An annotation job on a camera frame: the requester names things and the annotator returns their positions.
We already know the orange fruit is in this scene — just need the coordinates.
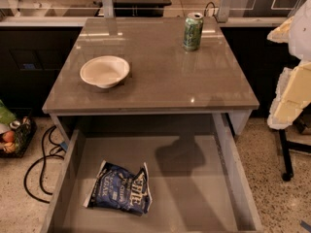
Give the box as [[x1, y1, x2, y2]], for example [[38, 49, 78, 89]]
[[2, 130, 15, 143]]

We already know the green soda can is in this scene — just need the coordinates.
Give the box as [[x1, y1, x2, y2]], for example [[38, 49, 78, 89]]
[[183, 13, 203, 50]]

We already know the blue chip bag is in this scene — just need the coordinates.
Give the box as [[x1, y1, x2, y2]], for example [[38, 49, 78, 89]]
[[84, 160, 153, 216]]

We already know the white paper bowl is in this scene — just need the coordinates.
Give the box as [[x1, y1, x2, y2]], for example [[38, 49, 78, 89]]
[[80, 55, 130, 88]]

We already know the black floor cable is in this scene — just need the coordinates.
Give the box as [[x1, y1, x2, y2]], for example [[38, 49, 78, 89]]
[[23, 124, 66, 205]]

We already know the green bag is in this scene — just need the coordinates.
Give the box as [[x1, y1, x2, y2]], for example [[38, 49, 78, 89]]
[[0, 100, 16, 125]]

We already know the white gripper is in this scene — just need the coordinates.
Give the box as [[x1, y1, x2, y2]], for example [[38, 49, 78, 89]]
[[267, 17, 311, 130]]

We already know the grey counter table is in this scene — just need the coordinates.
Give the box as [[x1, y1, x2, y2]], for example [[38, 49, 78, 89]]
[[43, 17, 259, 132]]

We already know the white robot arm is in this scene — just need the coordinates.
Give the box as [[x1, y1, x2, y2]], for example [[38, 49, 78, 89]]
[[267, 0, 311, 130]]

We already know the black wire basket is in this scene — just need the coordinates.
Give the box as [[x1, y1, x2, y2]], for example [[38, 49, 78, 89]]
[[0, 116, 36, 158]]

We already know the grey open drawer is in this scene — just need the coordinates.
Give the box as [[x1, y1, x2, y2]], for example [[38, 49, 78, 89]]
[[40, 114, 263, 233]]

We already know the dark background desk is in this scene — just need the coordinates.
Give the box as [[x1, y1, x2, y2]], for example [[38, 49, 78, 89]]
[[93, 0, 173, 17]]

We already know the black stand with wheel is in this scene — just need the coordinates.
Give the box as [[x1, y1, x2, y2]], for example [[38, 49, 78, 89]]
[[278, 129, 311, 182]]

